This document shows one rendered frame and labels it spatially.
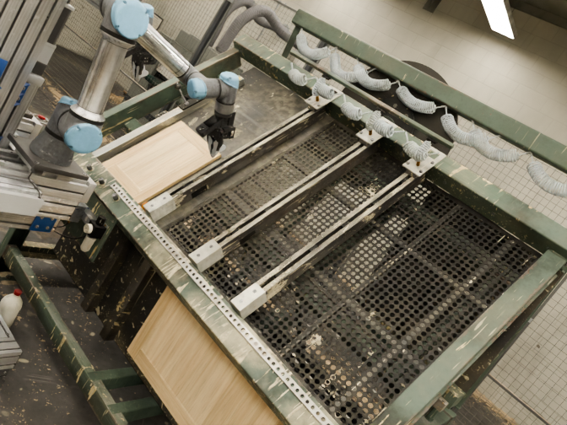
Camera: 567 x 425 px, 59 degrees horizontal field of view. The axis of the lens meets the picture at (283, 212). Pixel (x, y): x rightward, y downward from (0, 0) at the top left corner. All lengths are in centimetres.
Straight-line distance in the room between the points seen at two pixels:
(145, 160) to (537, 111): 539
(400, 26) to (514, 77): 182
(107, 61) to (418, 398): 149
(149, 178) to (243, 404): 115
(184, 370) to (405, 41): 631
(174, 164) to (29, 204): 92
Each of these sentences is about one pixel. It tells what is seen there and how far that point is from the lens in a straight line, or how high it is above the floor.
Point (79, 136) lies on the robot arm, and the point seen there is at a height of 121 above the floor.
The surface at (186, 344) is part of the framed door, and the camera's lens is 238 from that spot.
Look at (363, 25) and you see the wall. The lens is 823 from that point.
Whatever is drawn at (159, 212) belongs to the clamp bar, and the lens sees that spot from 236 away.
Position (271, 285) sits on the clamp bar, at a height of 105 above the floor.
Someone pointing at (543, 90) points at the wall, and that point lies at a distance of 716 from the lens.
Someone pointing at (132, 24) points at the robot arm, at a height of 161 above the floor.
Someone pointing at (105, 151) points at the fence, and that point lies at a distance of 277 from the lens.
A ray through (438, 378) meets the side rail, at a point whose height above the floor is 118.
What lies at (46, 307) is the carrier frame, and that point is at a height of 18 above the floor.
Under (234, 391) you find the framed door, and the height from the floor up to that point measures 57.
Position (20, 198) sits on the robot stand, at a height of 94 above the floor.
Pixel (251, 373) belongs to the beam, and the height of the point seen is 83.
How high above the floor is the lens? 169
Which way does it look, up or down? 11 degrees down
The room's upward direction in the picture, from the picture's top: 34 degrees clockwise
